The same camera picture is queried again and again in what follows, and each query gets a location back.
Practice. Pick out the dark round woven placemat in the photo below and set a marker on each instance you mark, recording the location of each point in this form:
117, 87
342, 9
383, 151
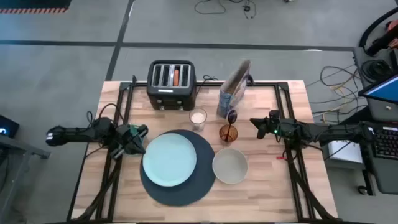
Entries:
192, 193

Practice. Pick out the grey bowl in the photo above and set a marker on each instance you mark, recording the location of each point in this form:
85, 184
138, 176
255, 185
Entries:
230, 166

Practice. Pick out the black device with blue light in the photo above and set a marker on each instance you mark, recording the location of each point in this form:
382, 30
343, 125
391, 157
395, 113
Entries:
7, 127

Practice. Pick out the white labelled sheet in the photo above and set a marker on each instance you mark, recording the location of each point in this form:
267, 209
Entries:
345, 152

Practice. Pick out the clear glass of milk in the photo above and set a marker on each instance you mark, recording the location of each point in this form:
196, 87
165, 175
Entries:
198, 118

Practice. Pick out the open laptop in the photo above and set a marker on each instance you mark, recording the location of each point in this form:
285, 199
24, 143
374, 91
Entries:
384, 90

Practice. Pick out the grey metal stand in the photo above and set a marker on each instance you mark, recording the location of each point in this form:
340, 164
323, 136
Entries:
31, 151

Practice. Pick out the black aluminium frame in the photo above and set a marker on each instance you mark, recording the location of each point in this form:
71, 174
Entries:
267, 84

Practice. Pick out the blue frosted flakes cereal box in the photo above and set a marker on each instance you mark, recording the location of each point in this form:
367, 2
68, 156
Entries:
233, 90

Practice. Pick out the grey side desk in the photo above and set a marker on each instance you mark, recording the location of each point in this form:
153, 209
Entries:
385, 177

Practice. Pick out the black four-slot toaster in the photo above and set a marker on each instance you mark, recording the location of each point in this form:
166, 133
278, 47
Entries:
171, 96

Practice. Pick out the light blue plate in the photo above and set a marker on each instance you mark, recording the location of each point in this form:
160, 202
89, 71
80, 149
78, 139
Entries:
169, 160

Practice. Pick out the black caster wheel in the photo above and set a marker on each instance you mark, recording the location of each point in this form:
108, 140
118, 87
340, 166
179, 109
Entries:
362, 189

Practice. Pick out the black curved tube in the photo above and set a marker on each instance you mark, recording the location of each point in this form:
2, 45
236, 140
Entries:
370, 26

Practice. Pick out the orange toast slice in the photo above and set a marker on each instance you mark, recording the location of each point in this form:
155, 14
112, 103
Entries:
176, 77

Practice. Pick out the black keyboard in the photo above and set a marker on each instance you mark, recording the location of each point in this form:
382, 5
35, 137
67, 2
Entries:
387, 143

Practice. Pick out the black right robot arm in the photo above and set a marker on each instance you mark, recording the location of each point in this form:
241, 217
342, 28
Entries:
329, 130

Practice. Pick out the small red tag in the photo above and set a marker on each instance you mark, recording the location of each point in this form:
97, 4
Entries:
280, 158

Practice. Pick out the black mat with hazard stripes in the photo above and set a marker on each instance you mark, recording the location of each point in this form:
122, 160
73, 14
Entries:
31, 3

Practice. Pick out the orange and black tool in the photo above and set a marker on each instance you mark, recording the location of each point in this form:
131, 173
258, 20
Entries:
392, 26

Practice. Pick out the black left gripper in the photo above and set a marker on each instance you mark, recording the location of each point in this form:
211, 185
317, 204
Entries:
124, 137

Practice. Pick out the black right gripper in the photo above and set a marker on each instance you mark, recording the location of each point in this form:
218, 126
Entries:
280, 129

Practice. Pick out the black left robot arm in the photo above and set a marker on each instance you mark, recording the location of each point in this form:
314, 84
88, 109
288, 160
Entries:
74, 133

